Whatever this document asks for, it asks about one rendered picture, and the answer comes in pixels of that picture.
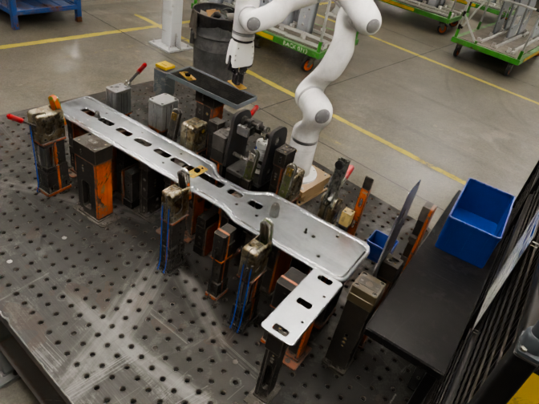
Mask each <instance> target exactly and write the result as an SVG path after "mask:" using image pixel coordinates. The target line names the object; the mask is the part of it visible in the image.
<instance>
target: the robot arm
mask: <svg viewBox="0 0 539 404"><path fill-rule="evenodd" d="M323 1H326V0H273V1H272V2H270V3H268V4H266V5H264V6H261V7H259V5H260V0H236V6H235V12H234V20H233V33H232V36H233V38H231V40H230V43H229V47H228V51H227V55H226V63H227V66H226V69H227V70H229V71H231V72H232V73H233V77H232V83H234V84H235V85H238V82H240V84H243V78H244V74H245V73H246V71H247V70H248V69H249V68H250V67H251V66H252V65H253V64H252V63H253V53H254V38H255V33H257V32H260V31H263V30H267V29H269V28H271V27H274V26H276V25H278V24H280V23H281V22H283V21H284V20H285V19H286V18H287V16H288V15H289V14H290V13H291V12H293V11H295V10H300V9H302V8H305V7H308V6H312V5H314V4H316V3H319V2H323ZM337 1H338V3H339V4H340V5H341V7H340V8H339V11H338V14H337V17H336V22H335V28H334V36H333V38H332V41H331V44H330V46H329V48H328V50H327V52H326V54H325V55H324V57H323V59H322V61H321V62H320V63H319V64H318V66H317V67H316V68H315V69H314V70H313V71H312V72H311V73H310V74H309V75H308V76H307V77H306V78H305V79H303V80H302V82H301V83H300V84H299V85H298V87H297V89H296V91H295V101H296V103H297V105H298V107H299V108H300V110H301V111H302V114H303V118H302V120H301V121H299V122H297V123H296V124H295V125H294V128H293V131H292V135H291V139H290V146H291V147H294V148H296V149H297V152H296V153H295V157H294V162H293V163H294V164H296V165H297V166H298V167H300V168H302V169H304V170H305V175H304V178H303V181H302V184H308V183H311V182H313V181H314V180H315V179H316V176H317V172H316V170H315V168H314V167H313V166H312V162H313V158H314V153H315V149H316V146H317V142H318V137H319V133H320V131H321V130H322V129H323V128H324V127H325V126H327V125H328V124H329V123H330V121H331V119H332V115H333V107H332V105H331V103H330V100H329V99H328V98H327V97H326V95H325V94H324V93H323V92H324V91H325V89H326V87H327V86H328V85H329V84H330V83H331V82H333V81H335V80H336V79H337V78H338V77H339V76H340V75H341V74H342V73H343V72H344V70H345V69H346V67H347V65H348V63H349V62H350V60H351V58H352V55H353V54H354V50H355V37H356V32H357V31H358V32H359V33H360V34H363V35H366V36H368V35H373V34H375V33H376V32H377V31H378V30H379V28H380V27H381V24H382V18H381V14H380V12H379V9H378V7H377V6H376V5H375V3H374V1H373V0H337ZM231 66H232V67H231ZM239 67H240V69H239V71H238V68H239Z"/></svg>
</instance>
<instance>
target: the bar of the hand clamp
mask: <svg viewBox="0 0 539 404"><path fill-rule="evenodd" d="M350 162H351V161H350V160H349V159H346V158H344V157H342V156H340V157H339V158H338V161H337V162H336V163H335V169H334V173H333V175H332V177H331V180H330V184H329V186H328V189H327V191H326V195H325V198H324V200H323V203H324V204H325V203H326V202H327V197H329V195H330V193H333V194H334V196H333V199H332V201H331V204H330V207H332V205H333V203H334V201H335V199H337V197H338V194H339V191H340V188H341V187H342V182H343V180H344V178H345V175H346V173H347V169H348V167H349V164H350Z"/></svg>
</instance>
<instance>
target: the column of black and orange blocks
mask: <svg viewBox="0 0 539 404"><path fill-rule="evenodd" d="M436 208H437V206H436V205H434V204H433V203H431V202H429V201H427V202H426V203H425V205H424V206H423V207H422V210H421V212H420V214H419V217H418V219H417V222H416V224H415V227H414V229H413V231H412V233H411V234H410V236H409V237H408V240H409V241H408V243H407V246H406V248H405V249H404V252H403V254H402V256H401V257H400V259H401V260H403V265H402V267H401V269H400V271H399V274H398V275H397V277H396V278H395V279H394V281H393V282H392V285H391V287H392V286H393V284H394V283H395V282H396V281H397V279H398V278H399V276H400V274H401V273H402V271H403V270H404V269H405V267H406V266H407V264H408V263H409V261H410V260H411V258H412V257H413V256H414V254H415V252H416V250H417V248H418V247H419V244H420V242H421V240H422V238H423V236H424V233H425V232H426V230H427V228H428V225H429V223H430V221H431V219H432V217H433V215H434V213H435V210H436ZM391 287H390V289H391ZM390 289H389V291H390ZM389 291H388V292H389Z"/></svg>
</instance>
